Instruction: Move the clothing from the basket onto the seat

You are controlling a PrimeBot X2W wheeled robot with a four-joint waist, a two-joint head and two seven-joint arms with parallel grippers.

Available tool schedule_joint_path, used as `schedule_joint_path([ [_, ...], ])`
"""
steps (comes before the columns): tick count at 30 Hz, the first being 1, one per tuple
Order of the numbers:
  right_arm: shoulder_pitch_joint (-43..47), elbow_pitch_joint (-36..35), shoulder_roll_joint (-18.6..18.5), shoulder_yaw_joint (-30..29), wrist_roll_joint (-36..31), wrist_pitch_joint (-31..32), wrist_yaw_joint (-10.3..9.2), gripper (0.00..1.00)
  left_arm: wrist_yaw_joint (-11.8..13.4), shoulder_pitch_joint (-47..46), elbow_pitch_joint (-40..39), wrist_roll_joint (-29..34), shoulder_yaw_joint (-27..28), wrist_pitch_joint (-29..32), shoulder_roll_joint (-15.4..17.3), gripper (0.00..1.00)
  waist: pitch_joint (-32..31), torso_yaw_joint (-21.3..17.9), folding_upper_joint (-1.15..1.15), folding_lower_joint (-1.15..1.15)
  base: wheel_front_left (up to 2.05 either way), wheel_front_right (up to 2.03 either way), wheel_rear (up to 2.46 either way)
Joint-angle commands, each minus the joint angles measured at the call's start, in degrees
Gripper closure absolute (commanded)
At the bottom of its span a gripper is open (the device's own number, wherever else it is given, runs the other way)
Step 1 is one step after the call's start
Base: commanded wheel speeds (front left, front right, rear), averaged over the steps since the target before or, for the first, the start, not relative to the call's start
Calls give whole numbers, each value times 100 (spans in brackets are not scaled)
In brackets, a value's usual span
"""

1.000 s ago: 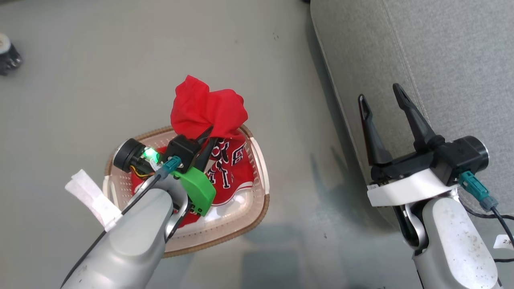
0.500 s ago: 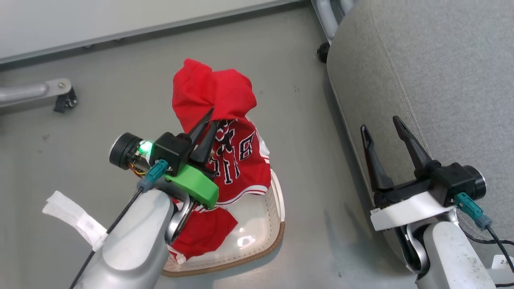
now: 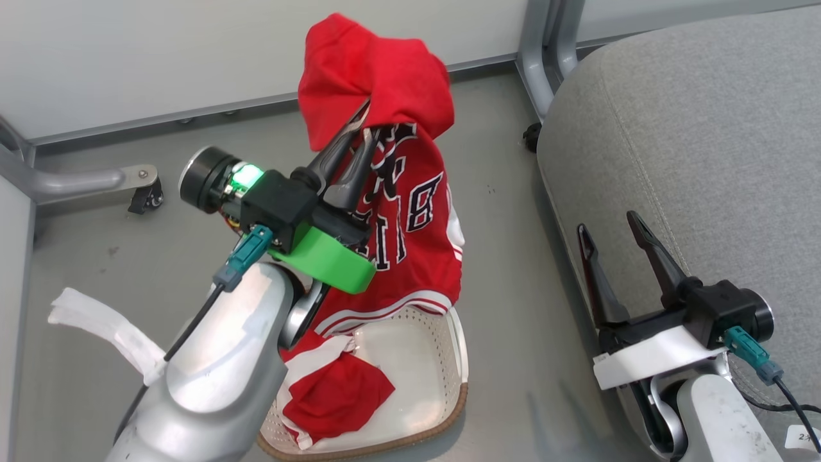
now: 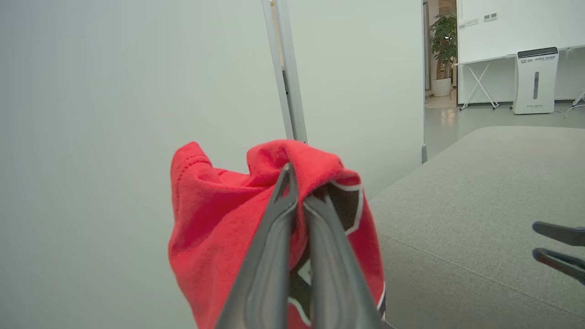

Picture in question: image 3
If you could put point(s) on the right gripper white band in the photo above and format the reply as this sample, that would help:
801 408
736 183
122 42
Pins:
712 314

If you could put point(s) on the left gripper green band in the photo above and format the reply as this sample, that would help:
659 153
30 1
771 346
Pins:
276 202

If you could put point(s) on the red basketball jersey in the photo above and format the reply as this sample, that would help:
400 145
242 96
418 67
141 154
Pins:
359 64

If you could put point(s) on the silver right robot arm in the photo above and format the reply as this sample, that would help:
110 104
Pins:
718 417

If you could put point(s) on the grey fabric sofa seat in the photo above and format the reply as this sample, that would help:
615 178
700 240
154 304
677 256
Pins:
705 141

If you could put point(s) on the white perforated laundry basket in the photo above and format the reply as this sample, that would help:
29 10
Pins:
417 359

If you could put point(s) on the small caster wheel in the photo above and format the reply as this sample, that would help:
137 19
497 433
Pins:
146 200
532 136

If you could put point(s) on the red white-trimmed garment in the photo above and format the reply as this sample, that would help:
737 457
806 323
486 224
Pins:
340 391

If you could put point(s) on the white paper label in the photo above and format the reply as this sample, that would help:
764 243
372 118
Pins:
803 436

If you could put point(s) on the white fabric strip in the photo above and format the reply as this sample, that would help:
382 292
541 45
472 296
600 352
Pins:
102 324

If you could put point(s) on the grey partition bottom rail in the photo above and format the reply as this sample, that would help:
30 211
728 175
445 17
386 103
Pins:
256 102

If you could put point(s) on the grey partition post with foot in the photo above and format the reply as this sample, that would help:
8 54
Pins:
535 51
77 183

